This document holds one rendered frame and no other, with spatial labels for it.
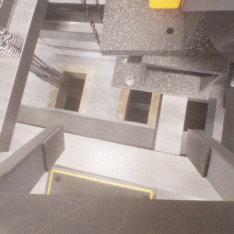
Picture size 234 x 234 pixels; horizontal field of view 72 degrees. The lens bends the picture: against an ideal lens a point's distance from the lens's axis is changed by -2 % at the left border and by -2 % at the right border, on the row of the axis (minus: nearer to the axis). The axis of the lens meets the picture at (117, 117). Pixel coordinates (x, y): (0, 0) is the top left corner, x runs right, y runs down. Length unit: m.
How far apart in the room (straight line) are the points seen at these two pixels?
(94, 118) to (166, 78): 0.84
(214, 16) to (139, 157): 0.56
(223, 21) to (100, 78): 1.31
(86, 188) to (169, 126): 0.67
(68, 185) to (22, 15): 1.00
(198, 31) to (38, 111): 1.44
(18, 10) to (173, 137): 1.01
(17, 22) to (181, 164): 1.04
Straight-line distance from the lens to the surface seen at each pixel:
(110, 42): 0.53
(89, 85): 1.49
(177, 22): 0.56
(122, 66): 0.74
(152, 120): 1.35
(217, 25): 0.23
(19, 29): 1.06
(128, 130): 1.34
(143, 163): 0.68
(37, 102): 1.67
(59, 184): 1.18
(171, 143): 0.69
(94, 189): 1.10
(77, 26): 1.24
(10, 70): 0.98
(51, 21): 1.34
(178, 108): 0.70
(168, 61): 0.52
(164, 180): 0.70
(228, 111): 0.94
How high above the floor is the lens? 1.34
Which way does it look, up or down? 78 degrees down
